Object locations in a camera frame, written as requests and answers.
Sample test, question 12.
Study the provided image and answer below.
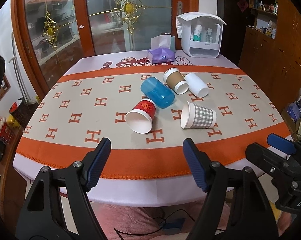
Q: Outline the blue plastic cup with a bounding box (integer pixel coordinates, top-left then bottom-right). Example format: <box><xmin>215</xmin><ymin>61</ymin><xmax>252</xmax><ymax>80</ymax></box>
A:
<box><xmin>140</xmin><ymin>77</ymin><xmax>175</xmax><ymax>109</ymax></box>

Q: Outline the wooden glass door cabinet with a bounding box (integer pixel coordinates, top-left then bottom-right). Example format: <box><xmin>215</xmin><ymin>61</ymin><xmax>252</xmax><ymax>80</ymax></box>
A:
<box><xmin>11</xmin><ymin>0</ymin><xmax>199</xmax><ymax>98</ymax></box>

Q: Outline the grey checked paper cup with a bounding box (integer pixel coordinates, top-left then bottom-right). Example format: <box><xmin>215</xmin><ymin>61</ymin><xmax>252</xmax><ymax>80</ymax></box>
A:
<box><xmin>180</xmin><ymin>102</ymin><xmax>217</xmax><ymax>129</ymax></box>

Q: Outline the red snack box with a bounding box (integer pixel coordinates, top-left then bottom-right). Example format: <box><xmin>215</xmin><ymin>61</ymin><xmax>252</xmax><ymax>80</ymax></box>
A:
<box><xmin>0</xmin><ymin>118</ymin><xmax>14</xmax><ymax>145</ymax></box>

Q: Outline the white plastic cup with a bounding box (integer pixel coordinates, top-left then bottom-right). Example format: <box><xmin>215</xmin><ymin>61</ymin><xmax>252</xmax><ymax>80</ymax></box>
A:
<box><xmin>185</xmin><ymin>73</ymin><xmax>209</xmax><ymax>98</ymax></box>

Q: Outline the orange beige H-pattern cloth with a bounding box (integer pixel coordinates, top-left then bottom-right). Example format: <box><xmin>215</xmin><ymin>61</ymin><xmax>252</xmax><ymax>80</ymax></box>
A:
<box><xmin>17</xmin><ymin>66</ymin><xmax>290</xmax><ymax>179</ymax></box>

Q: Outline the purple tissue pack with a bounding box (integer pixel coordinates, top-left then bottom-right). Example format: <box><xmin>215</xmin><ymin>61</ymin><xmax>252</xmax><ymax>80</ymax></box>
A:
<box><xmin>147</xmin><ymin>48</ymin><xmax>175</xmax><ymax>63</ymax></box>

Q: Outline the white desktop storage cabinet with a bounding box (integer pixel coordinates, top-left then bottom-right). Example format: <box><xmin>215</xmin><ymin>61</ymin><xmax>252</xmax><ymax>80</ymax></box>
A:
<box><xmin>176</xmin><ymin>12</ymin><xmax>226</xmax><ymax>59</ymax></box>

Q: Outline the dark wooden shelf unit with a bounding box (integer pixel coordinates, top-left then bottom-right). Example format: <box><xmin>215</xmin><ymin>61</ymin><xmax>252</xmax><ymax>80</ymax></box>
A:
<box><xmin>238</xmin><ymin>0</ymin><xmax>301</xmax><ymax>111</ymax></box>

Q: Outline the black cable on floor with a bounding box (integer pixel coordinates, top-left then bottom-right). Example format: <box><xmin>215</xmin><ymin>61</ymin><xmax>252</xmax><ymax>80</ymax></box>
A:
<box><xmin>114</xmin><ymin>208</ymin><xmax>226</xmax><ymax>240</ymax></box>

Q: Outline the brown paper coffee cup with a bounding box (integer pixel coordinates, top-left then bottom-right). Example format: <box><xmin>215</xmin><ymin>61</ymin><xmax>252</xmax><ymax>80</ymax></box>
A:
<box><xmin>163</xmin><ymin>68</ymin><xmax>189</xmax><ymax>95</ymax></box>

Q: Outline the red paper cup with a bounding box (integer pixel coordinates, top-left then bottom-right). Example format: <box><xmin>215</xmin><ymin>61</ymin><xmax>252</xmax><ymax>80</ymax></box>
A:
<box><xmin>125</xmin><ymin>99</ymin><xmax>156</xmax><ymax>134</ymax></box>

